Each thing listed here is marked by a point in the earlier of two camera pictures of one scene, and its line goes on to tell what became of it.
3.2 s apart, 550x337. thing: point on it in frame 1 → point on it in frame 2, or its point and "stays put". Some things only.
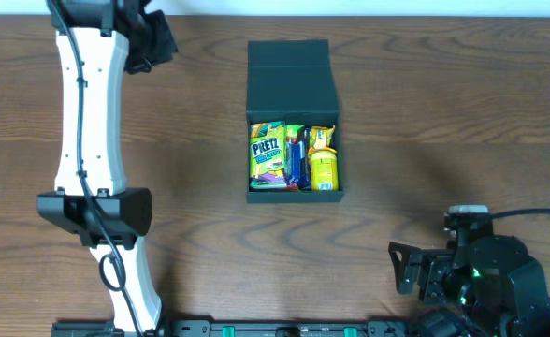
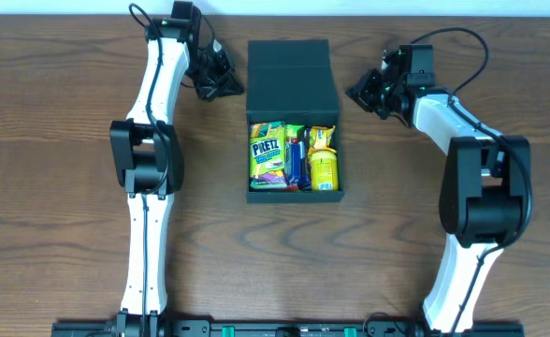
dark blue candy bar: x=308 y=177 stays put
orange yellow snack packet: x=320 y=138 stays put
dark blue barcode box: x=294 y=153 → x=304 y=177
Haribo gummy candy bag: x=295 y=157 stays put
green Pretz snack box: x=267 y=169 stays put
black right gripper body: x=426 y=274 → x=371 y=94
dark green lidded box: x=291 y=80 stays put
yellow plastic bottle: x=324 y=168 stays put
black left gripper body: x=151 y=43 → x=214 y=74
